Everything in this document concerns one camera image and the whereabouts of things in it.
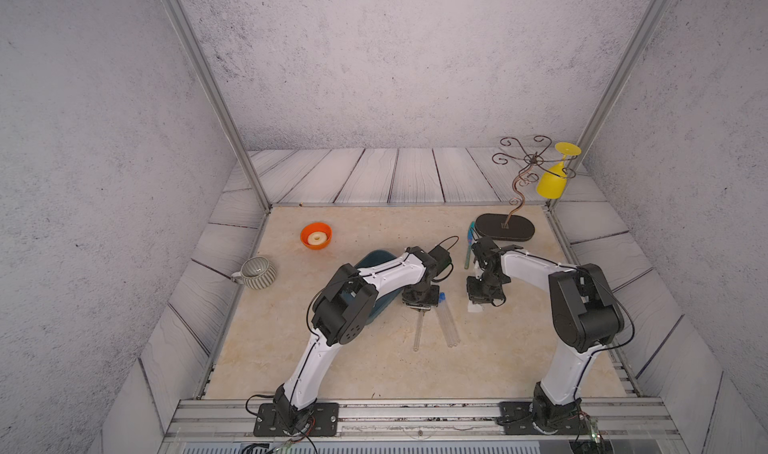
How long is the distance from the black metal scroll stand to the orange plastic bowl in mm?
556

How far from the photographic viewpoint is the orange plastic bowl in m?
1.07

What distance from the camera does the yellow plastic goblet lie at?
87 centimetres

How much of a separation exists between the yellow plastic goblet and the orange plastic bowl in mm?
734

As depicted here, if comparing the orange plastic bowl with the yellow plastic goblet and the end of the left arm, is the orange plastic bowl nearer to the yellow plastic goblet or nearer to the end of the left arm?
the end of the left arm

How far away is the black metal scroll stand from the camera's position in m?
0.91

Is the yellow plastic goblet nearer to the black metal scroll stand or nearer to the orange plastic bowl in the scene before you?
the black metal scroll stand

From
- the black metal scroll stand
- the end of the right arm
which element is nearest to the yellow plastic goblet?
the black metal scroll stand

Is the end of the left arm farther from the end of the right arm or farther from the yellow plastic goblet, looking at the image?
the yellow plastic goblet

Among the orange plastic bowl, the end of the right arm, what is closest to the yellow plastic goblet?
the end of the right arm

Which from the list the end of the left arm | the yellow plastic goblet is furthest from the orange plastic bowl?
the yellow plastic goblet

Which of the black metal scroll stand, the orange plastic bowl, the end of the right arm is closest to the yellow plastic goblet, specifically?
the black metal scroll stand
